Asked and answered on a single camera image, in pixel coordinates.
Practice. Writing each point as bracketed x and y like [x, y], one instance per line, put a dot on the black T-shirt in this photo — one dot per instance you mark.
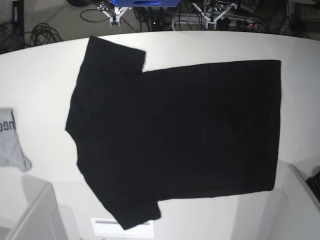
[199, 131]

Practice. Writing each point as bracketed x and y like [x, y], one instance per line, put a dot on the white slotted panel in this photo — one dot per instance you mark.
[111, 228]

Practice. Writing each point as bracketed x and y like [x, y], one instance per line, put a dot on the blue box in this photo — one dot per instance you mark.
[145, 3]

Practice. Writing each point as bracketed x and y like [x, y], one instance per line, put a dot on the grey folded garment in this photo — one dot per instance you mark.
[11, 153]

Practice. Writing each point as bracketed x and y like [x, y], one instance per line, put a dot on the white left partition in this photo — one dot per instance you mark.
[29, 211]

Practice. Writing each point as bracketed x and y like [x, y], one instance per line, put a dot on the white partition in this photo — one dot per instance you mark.
[297, 211]
[29, 211]

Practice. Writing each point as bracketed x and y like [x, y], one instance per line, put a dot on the white right partition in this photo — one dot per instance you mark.
[297, 211]

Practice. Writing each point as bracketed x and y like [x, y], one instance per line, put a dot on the black keyboard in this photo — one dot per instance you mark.
[314, 184]

